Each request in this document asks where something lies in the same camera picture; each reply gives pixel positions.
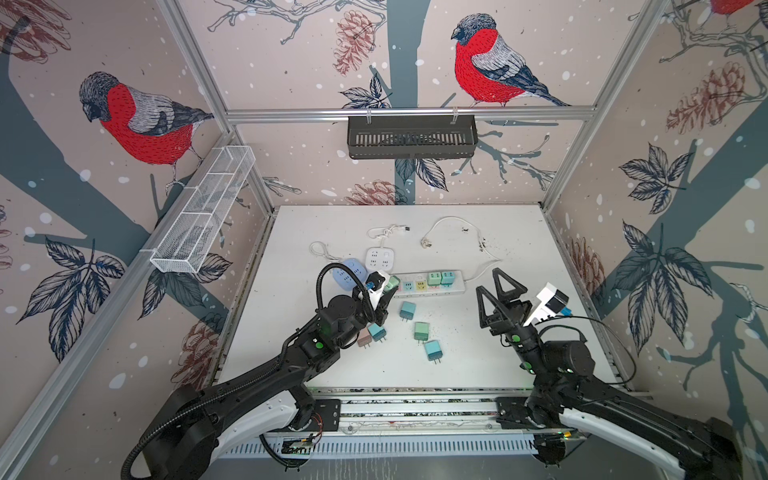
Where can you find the teal charger beside pink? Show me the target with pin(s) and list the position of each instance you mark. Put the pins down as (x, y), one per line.
(377, 332)

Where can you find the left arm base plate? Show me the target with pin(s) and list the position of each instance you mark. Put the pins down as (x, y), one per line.
(325, 417)

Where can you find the green charger plug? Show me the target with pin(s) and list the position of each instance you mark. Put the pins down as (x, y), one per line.
(434, 278)
(392, 284)
(421, 331)

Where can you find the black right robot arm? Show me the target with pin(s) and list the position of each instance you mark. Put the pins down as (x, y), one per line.
(566, 395)

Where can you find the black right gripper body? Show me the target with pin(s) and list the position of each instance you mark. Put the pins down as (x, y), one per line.
(521, 314)

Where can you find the pink USB charger plug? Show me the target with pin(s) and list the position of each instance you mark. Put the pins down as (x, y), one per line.
(364, 339)

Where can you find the white square power socket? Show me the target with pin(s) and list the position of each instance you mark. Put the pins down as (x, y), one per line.
(381, 257)

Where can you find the white multicolour power strip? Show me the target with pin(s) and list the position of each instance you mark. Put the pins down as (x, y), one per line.
(414, 285)

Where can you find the blue square power socket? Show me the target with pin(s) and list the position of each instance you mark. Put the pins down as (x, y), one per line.
(344, 278)

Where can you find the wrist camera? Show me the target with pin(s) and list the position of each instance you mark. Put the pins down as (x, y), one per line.
(551, 302)
(377, 284)

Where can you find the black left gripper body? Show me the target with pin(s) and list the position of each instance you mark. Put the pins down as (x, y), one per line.
(364, 316)

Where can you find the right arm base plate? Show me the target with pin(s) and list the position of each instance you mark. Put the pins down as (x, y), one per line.
(518, 413)

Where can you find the black wire wall basket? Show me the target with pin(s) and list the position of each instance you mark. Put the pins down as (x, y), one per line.
(437, 137)

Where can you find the teal charger plug bottom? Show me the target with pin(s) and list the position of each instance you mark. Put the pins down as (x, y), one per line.
(433, 351)

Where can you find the teal charger plug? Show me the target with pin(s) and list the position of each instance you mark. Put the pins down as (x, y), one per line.
(433, 351)
(448, 277)
(407, 310)

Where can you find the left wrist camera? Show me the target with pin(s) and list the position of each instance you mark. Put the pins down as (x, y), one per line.
(377, 284)

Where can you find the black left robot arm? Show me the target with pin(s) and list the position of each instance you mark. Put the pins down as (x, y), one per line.
(193, 425)

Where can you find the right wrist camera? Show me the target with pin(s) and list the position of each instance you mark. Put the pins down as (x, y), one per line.
(551, 302)

